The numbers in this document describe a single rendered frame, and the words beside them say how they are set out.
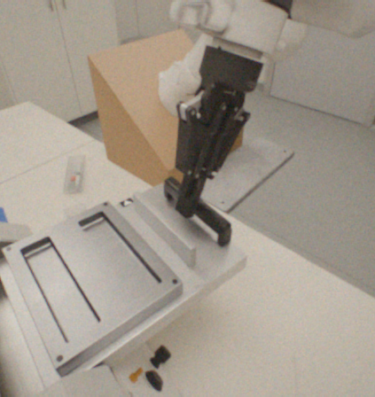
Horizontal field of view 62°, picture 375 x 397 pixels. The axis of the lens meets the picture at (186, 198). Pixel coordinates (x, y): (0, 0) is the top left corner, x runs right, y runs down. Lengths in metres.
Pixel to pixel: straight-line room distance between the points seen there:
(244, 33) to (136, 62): 0.63
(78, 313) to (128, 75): 0.68
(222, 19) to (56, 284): 0.38
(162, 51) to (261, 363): 0.87
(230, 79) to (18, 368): 0.43
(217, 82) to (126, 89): 0.53
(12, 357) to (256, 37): 0.47
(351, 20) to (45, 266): 0.49
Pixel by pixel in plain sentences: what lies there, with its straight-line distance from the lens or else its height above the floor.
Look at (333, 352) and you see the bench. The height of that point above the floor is 0.75.
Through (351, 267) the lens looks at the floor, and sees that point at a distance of 1.86.
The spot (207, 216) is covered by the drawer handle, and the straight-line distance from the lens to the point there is 0.46.
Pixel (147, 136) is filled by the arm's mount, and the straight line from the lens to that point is 0.85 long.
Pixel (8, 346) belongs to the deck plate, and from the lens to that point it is 0.49.
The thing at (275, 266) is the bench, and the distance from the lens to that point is 0.75.
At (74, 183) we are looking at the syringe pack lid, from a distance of 0.96.
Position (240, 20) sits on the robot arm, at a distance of 0.38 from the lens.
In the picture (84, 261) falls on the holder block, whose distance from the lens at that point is 0.44.
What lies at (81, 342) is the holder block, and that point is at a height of 1.00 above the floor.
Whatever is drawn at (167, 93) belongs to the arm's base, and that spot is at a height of 0.98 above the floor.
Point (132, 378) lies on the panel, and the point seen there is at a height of 0.90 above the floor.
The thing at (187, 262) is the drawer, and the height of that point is 0.97.
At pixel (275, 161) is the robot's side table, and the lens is 1.07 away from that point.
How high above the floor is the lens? 1.33
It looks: 41 degrees down
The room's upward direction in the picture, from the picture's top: straight up
